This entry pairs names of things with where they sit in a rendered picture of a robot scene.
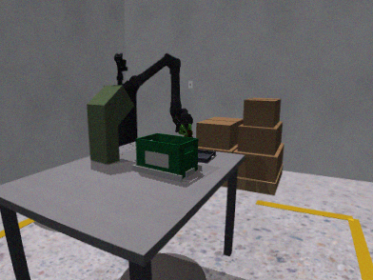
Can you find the green plastic crate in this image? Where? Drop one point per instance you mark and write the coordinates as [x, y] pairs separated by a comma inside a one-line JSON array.
[[170, 153]]

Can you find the brown bottle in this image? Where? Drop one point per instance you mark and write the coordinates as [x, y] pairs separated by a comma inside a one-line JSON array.
[[189, 133]]

